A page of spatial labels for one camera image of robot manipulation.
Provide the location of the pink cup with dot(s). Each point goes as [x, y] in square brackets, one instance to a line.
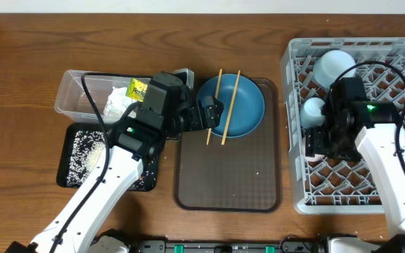
[312, 149]

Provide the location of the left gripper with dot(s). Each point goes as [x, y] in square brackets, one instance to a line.
[200, 119]

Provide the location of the brown serving tray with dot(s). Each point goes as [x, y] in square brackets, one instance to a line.
[237, 175]

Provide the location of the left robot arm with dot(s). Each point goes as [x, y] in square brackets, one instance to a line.
[133, 143]

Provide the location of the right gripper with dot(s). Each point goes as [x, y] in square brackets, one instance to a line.
[315, 144]

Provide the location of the left wooden chopstick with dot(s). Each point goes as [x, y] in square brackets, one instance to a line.
[216, 94]

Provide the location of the dark blue plate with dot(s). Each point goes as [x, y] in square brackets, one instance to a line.
[248, 109]

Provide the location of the black plastic tray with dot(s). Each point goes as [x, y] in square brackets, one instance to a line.
[65, 155]

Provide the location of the wooden chopstick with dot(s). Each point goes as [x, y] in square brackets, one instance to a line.
[216, 94]
[228, 119]

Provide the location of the grey dishwasher rack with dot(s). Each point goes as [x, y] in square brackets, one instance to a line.
[329, 186]

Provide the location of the light blue cup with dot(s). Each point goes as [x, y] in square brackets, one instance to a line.
[310, 113]

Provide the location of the green yellow snack wrapper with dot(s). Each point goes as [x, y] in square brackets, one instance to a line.
[136, 90]

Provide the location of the right wooden chopstick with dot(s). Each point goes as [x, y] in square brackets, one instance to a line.
[228, 119]

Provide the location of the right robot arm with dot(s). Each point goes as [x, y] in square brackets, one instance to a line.
[362, 130]

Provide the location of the clear plastic bin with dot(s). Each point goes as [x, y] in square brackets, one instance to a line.
[73, 102]

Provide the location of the white tissue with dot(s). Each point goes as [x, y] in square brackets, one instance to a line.
[117, 102]

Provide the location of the light blue rice bowl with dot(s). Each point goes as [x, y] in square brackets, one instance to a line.
[330, 66]

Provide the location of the white rice pile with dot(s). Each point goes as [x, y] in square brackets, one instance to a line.
[86, 148]

